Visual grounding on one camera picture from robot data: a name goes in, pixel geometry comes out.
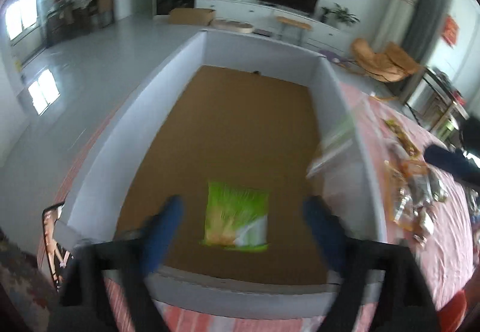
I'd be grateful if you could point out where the small green snack packet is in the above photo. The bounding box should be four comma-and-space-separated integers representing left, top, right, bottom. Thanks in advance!
202, 182, 269, 253

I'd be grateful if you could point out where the yellow red snack packet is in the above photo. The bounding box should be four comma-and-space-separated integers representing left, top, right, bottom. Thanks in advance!
384, 118, 422, 158

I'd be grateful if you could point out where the dark grey snack bag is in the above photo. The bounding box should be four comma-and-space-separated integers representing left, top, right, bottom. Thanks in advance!
386, 161, 448, 238

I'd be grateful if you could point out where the striped pink white tablecloth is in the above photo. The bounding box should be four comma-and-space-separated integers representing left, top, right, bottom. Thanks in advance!
37, 82, 478, 332

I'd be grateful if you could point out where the dark wooden chair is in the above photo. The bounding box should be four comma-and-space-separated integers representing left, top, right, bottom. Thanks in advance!
405, 67, 469, 134

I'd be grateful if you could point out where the orange lounge chair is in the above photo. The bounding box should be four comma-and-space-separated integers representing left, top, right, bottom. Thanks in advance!
351, 38, 422, 83

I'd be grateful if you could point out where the white standing air conditioner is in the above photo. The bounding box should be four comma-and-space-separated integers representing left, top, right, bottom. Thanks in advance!
371, 0, 418, 52

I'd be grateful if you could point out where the white tv cabinet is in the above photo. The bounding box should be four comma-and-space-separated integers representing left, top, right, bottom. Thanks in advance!
194, 0, 353, 54

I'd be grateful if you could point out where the potted green plant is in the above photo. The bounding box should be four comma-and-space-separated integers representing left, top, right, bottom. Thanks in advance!
320, 4, 360, 30

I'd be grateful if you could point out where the white cardboard box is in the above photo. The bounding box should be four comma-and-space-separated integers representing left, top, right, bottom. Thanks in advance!
55, 30, 386, 319

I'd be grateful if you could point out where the wooden bench stool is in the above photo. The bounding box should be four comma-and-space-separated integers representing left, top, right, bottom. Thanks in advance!
275, 15, 312, 46

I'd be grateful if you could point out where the brown cardboard box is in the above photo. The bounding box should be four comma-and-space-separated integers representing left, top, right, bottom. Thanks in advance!
168, 8, 216, 27

